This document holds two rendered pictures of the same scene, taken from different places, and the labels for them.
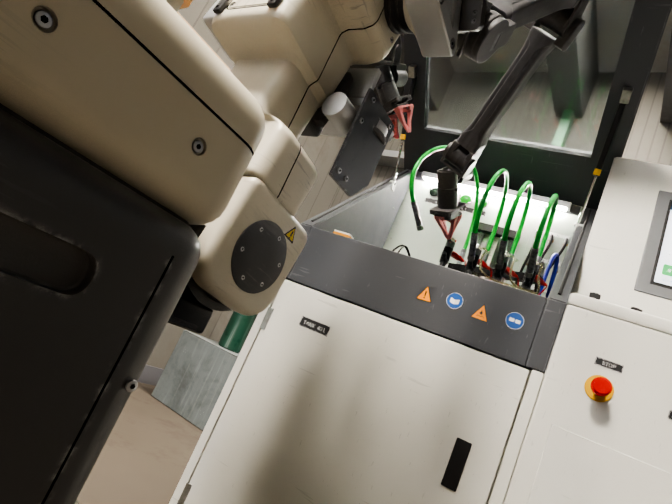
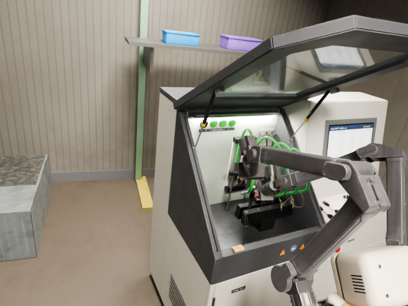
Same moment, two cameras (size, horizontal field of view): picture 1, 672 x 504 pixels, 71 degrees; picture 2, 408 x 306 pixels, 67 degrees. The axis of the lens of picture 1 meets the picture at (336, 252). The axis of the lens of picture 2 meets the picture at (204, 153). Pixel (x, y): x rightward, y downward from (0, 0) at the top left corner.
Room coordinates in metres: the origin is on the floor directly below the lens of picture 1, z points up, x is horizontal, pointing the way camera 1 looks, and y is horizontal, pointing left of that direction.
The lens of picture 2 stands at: (0.81, 1.05, 1.92)
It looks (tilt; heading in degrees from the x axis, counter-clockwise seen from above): 24 degrees down; 304
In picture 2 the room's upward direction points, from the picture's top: 8 degrees clockwise
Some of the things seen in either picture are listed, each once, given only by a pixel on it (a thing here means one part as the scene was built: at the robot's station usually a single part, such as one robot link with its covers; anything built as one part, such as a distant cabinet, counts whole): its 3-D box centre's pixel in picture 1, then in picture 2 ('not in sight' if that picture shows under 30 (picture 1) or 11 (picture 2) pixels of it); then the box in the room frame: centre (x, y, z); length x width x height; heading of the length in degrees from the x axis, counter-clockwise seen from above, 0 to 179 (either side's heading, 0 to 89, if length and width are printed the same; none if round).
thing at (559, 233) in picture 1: (541, 264); (264, 147); (1.49, -0.64, 1.20); 0.13 x 0.03 x 0.31; 63
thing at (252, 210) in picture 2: not in sight; (264, 214); (1.31, -0.41, 0.91); 0.34 x 0.10 x 0.15; 63
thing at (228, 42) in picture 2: not in sight; (240, 43); (2.40, -1.72, 1.70); 0.36 x 0.25 x 0.12; 54
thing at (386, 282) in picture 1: (406, 289); (271, 251); (1.15, -0.20, 0.87); 0.62 x 0.04 x 0.16; 63
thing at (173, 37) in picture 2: not in sight; (180, 37); (2.75, -1.23, 1.70); 0.32 x 0.22 x 0.10; 54
